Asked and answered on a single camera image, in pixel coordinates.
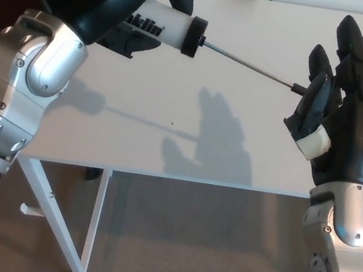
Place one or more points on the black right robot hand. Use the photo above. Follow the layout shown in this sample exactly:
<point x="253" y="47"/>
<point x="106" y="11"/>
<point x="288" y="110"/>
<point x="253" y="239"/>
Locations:
<point x="356" y="134"/>

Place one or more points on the small black floor object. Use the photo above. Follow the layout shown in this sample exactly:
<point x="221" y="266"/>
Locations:
<point x="92" y="174"/>

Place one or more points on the white hook on desk leg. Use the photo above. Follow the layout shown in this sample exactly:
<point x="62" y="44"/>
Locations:
<point x="31" y="210"/>

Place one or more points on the white Franklin hand air pump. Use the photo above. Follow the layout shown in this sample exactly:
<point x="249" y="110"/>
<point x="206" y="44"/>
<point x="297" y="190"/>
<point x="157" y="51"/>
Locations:
<point x="170" y="26"/>

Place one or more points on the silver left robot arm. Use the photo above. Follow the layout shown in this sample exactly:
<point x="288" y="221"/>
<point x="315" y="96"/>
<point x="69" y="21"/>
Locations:
<point x="21" y="84"/>

